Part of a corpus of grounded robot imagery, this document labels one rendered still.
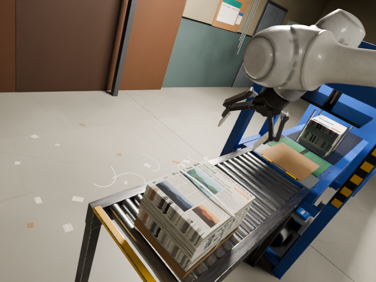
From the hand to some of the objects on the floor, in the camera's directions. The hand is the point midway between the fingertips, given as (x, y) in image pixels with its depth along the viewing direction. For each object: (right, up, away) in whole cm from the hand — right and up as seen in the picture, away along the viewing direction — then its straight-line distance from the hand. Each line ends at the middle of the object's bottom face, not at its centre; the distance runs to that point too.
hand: (238, 133), depth 82 cm
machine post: (-1, -63, +172) cm, 183 cm away
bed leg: (-80, -95, +64) cm, 139 cm away
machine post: (+57, -111, +128) cm, 179 cm away
